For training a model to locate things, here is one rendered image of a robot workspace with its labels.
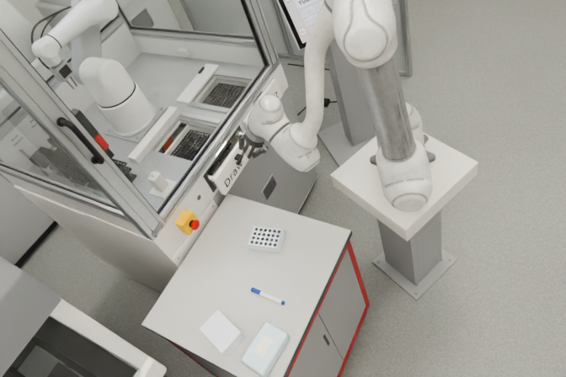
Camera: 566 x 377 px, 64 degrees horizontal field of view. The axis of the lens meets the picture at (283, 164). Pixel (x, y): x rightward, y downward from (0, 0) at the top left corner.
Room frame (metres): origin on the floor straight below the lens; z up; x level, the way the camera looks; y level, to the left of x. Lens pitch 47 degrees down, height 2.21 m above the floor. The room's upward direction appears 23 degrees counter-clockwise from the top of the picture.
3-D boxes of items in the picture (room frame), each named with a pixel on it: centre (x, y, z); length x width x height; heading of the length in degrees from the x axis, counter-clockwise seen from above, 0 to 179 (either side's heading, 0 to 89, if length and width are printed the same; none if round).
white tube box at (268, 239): (1.00, 0.17, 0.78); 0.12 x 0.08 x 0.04; 57
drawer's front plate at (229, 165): (1.36, 0.17, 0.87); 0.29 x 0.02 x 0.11; 135
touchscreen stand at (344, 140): (1.94, -0.54, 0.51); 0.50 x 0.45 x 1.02; 4
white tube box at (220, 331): (0.71, 0.41, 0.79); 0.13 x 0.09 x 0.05; 28
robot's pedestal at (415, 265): (1.06, -0.43, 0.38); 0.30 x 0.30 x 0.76; 22
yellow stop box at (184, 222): (1.15, 0.43, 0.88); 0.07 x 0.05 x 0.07; 135
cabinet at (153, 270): (1.77, 0.51, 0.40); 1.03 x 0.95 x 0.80; 135
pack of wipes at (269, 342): (0.61, 0.28, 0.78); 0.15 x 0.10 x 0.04; 129
